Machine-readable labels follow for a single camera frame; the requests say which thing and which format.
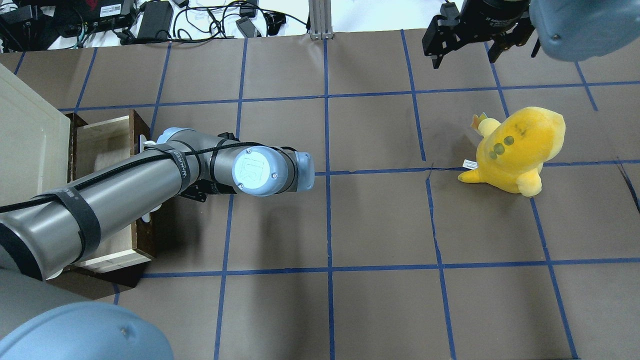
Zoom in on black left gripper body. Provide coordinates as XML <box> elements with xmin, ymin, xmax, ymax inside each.
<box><xmin>178</xmin><ymin>182</ymin><xmax>237</xmax><ymax>203</ymax></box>

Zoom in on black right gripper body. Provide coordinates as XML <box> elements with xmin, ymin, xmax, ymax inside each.
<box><xmin>439</xmin><ymin>1</ymin><xmax>534</xmax><ymax>50</ymax></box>

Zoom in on white drawer handle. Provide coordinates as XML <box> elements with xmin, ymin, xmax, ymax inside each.
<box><xmin>137</xmin><ymin>135</ymin><xmax>163</xmax><ymax>224</ymax></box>

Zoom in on dark brown wooden drawer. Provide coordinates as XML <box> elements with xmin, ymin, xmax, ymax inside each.
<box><xmin>67</xmin><ymin>110</ymin><xmax>156</xmax><ymax>274</ymax></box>

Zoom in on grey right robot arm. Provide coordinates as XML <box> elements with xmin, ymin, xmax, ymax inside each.
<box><xmin>422</xmin><ymin>0</ymin><xmax>640</xmax><ymax>69</ymax></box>

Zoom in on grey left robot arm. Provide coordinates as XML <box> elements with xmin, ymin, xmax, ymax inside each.
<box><xmin>0</xmin><ymin>127</ymin><xmax>315</xmax><ymax>360</ymax></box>

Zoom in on cardboard hang tag on plush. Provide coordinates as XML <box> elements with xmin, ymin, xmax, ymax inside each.
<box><xmin>470</xmin><ymin>112</ymin><xmax>488</xmax><ymax>133</ymax></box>

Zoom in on yellow plush dinosaur toy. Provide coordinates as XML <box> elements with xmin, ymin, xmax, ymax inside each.
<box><xmin>457</xmin><ymin>106</ymin><xmax>566</xmax><ymax>198</ymax></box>

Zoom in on white sewn label on plush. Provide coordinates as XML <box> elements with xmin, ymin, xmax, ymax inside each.
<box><xmin>462</xmin><ymin>159</ymin><xmax>478</xmax><ymax>170</ymax></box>

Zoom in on aluminium frame post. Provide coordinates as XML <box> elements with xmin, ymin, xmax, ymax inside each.
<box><xmin>308</xmin><ymin>0</ymin><xmax>334</xmax><ymax>41</ymax></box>

